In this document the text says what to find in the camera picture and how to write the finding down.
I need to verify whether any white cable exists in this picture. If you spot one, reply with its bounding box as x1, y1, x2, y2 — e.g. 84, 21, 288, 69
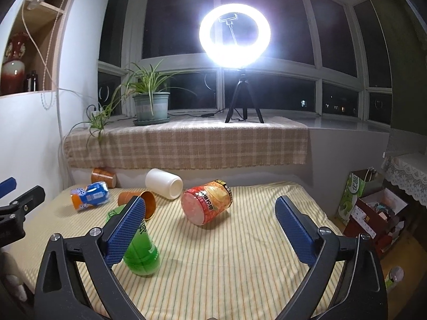
21, 0, 58, 74

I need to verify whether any green paper shopping bag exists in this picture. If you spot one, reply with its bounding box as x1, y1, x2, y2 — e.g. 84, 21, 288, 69
337, 168, 385, 226

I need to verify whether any clear bottle green label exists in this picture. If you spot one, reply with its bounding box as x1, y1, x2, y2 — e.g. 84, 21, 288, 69
385, 266, 404, 294

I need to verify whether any white ring light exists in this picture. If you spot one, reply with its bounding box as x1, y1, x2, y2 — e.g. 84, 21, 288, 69
199, 5, 272, 71

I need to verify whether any checked beige cloth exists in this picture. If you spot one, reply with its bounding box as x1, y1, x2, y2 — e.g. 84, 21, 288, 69
63, 115, 309, 171

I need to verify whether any black tripod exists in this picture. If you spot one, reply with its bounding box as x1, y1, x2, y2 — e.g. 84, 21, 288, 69
225, 68, 265, 124

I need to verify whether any red instant noodle cup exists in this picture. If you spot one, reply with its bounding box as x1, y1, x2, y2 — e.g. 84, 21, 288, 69
181, 179, 233, 226

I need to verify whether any white bead cord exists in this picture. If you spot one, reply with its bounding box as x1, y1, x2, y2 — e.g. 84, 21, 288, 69
39, 0, 82, 111

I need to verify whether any green pot saucer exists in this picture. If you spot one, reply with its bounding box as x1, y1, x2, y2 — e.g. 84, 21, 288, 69
133, 116, 171, 127

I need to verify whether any dark green curtain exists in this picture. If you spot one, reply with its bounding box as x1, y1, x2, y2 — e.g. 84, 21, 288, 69
363, 0, 427, 161

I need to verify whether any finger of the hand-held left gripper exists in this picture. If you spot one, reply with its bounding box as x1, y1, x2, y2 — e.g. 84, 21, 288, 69
0, 186, 46, 248
0, 177, 17, 201

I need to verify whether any grey-green plant pot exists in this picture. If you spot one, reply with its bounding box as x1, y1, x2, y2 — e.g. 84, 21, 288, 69
132, 92, 171, 121

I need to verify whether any green spider plant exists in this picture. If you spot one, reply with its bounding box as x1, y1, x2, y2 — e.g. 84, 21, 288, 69
58, 59, 201, 156

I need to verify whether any orange paper cup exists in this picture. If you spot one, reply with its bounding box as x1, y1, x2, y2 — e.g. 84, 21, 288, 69
117, 189, 157, 221

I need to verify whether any green plastic bottle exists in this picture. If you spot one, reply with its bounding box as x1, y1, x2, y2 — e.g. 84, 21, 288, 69
106, 205, 161, 277

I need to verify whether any white lace cloth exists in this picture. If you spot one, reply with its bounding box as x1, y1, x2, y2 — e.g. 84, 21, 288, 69
381, 153, 427, 208

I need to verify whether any brown printed paper cup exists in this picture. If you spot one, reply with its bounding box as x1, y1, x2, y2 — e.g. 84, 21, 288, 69
91, 167, 118, 189

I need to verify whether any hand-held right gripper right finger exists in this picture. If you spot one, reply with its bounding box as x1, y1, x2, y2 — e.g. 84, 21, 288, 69
274, 195, 389, 320

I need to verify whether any white window frame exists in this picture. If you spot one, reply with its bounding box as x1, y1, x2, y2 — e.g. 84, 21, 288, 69
98, 0, 393, 131

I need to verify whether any black cable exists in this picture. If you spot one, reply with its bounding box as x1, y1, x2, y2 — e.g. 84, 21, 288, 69
166, 108, 235, 119

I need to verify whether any red ceramic vase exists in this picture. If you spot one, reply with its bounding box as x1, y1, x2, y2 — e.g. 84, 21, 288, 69
0, 32, 31, 96

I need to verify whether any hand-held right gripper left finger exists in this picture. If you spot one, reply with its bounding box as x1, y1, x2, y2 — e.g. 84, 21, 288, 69
34, 196, 147, 320

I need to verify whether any white plastic cup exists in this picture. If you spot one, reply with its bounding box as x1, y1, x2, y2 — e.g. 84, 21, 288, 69
145, 168, 184, 201

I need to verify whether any wooden wall shelf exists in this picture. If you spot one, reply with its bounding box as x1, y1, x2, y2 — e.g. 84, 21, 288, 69
0, 0, 83, 98

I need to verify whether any dark red cardboard box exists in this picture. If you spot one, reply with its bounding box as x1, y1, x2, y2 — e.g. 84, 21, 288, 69
343, 187, 410, 258

